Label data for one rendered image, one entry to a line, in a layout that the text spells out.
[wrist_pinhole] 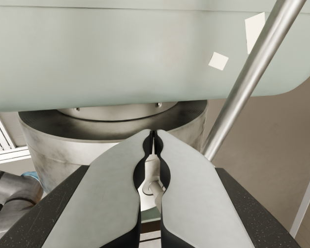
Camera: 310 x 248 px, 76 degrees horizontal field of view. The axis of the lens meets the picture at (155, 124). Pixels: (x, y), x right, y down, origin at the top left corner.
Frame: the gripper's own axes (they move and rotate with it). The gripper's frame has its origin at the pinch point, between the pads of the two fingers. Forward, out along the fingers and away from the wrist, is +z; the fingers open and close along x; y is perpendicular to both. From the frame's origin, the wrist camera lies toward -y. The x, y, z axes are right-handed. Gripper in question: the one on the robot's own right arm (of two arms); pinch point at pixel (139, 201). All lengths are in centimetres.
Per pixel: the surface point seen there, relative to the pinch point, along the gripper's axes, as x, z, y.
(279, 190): -108, 186, 145
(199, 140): 11.1, 8.1, -24.4
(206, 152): 23.5, 2.6, -32.0
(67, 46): 17.7, -7.3, -39.0
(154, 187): 16.5, 0.1, -21.6
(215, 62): 17.8, 5.2, -37.6
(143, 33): 17.7, -1.4, -39.9
